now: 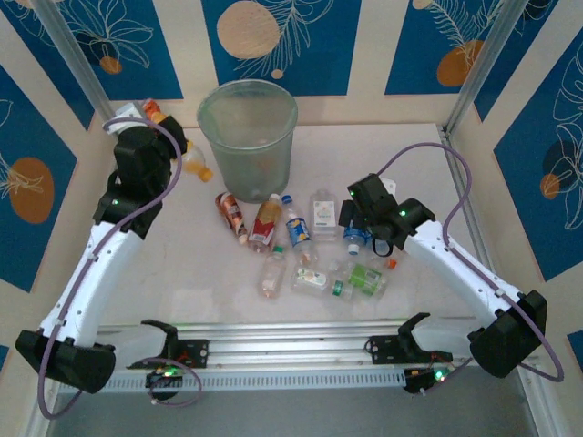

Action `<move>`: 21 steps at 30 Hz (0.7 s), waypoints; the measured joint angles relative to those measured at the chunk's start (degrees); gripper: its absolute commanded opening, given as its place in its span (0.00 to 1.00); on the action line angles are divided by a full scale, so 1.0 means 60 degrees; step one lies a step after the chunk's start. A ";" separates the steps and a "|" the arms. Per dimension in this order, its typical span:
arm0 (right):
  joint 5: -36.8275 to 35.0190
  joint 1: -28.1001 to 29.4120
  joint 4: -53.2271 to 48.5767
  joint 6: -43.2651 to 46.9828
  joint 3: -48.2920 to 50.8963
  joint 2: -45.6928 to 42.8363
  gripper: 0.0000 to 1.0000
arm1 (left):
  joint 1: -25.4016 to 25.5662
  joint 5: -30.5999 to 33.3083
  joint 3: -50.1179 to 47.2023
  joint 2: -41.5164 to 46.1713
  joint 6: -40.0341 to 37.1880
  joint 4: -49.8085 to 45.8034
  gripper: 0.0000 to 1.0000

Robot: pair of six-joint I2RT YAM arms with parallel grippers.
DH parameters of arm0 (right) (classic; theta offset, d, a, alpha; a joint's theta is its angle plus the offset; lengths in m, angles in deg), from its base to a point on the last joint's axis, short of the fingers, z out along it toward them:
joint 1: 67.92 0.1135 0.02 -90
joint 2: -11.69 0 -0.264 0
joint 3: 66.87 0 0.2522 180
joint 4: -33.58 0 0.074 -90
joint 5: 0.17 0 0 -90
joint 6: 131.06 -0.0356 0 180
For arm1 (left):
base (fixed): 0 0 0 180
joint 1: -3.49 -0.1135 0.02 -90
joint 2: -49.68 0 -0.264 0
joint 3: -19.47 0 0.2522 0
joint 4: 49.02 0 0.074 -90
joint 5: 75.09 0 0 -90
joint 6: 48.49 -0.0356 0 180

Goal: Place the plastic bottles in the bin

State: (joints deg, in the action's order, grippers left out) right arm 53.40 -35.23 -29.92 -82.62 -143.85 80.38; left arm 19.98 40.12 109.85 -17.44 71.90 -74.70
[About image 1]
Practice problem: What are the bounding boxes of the blue yellow label bottle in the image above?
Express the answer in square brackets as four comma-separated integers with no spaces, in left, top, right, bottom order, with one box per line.
[281,194,316,252]

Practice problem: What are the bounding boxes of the red yellow label tea bottle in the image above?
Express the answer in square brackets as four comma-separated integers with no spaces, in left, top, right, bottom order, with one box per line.
[247,192,284,254]

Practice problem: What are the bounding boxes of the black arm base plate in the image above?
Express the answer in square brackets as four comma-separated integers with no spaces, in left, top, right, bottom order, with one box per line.
[127,339,210,371]
[366,334,452,365]

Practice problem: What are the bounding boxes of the translucent grey waste bin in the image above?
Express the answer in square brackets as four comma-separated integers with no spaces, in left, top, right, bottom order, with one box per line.
[196,79,300,205]

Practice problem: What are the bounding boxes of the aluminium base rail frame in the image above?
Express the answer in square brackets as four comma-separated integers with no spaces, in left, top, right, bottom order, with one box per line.
[95,320,538,375]

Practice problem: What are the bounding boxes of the control board with green light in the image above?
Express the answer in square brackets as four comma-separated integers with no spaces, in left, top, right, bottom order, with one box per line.
[403,363,453,396]
[144,366,184,402]

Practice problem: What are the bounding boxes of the flat clear bottle, white label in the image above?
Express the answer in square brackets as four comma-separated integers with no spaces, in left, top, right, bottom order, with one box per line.
[309,188,341,240]

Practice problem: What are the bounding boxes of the large blue label water bottle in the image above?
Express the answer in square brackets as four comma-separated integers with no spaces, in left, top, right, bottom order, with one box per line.
[341,218,368,256]

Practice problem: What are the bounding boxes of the white slotted cable duct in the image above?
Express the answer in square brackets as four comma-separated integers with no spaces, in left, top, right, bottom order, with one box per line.
[57,369,408,393]

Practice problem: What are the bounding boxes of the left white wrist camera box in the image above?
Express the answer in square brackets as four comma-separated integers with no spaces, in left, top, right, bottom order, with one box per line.
[113,102,146,134]

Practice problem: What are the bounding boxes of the copper label plastic bottle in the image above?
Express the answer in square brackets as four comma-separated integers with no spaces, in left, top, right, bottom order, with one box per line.
[214,190,250,247]

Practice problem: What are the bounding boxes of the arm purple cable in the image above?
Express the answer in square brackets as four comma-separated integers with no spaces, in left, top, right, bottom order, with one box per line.
[376,141,566,395]
[38,114,204,420]

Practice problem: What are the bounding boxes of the aluminium frame post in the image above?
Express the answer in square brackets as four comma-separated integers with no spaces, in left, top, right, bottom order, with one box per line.
[31,0,118,122]
[442,0,537,137]

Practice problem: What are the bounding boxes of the green label water bottle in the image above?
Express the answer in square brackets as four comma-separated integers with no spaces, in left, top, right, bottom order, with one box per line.
[328,259,390,298]

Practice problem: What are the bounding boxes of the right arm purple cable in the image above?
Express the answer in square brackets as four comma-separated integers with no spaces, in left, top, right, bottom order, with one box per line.
[376,141,566,395]

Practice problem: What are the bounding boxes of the aluminium table side rail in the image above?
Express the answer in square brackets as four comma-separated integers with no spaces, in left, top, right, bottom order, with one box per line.
[437,125,493,274]

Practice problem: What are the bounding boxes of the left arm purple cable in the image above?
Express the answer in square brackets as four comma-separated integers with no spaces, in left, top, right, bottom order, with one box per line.
[38,114,204,420]

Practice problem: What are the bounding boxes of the orange juice bottle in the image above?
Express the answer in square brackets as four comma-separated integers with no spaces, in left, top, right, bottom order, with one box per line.
[142,98,214,183]

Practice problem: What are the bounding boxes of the peach drink bottle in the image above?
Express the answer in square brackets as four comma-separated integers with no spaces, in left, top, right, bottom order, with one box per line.
[258,245,290,300]

